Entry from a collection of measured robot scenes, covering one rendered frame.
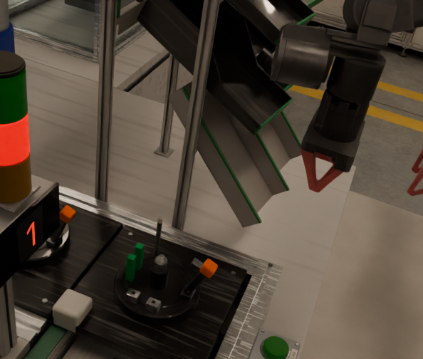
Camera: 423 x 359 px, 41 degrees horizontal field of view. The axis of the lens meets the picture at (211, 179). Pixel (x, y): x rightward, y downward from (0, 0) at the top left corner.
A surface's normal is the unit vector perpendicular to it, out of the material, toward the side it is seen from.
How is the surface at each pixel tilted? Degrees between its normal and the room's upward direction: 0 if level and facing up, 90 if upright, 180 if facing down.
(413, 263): 0
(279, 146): 45
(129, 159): 0
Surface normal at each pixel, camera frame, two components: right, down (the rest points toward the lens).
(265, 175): -0.51, 0.45
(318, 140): 0.16, -0.78
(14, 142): 0.65, 0.53
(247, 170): 0.71, -0.27
